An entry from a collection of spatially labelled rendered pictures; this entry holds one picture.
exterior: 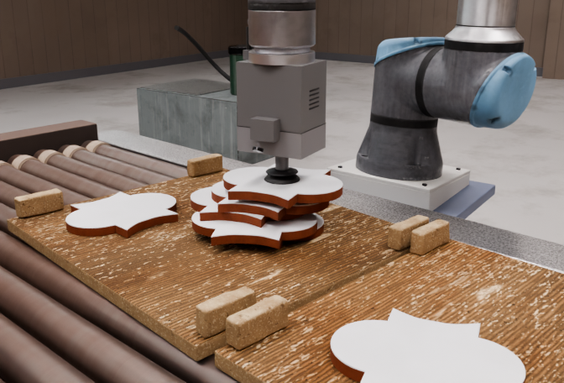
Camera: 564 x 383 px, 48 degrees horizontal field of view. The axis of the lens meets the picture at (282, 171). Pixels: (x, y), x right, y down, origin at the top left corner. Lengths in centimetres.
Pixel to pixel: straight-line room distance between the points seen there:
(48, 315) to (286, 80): 34
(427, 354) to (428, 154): 61
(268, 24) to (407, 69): 41
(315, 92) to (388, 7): 950
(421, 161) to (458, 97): 15
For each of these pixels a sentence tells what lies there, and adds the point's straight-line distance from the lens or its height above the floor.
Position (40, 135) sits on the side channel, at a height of 95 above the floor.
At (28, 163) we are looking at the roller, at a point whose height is 92.
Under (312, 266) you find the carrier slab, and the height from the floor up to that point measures 94.
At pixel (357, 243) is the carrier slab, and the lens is 75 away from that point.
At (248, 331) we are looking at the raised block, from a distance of 54.
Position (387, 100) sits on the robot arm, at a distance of 108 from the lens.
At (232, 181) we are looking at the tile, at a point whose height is 100.
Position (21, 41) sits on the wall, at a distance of 857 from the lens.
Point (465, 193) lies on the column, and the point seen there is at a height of 87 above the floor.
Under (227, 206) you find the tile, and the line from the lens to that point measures 74.
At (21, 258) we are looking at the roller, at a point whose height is 92.
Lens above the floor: 123
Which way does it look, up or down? 16 degrees down
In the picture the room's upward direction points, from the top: straight up
